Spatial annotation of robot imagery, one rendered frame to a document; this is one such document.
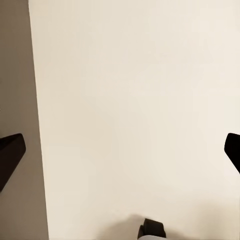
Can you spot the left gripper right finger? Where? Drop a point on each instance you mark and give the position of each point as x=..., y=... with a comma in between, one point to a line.
x=232, y=149

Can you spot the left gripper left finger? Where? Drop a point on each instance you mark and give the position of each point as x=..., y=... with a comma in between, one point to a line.
x=12, y=150

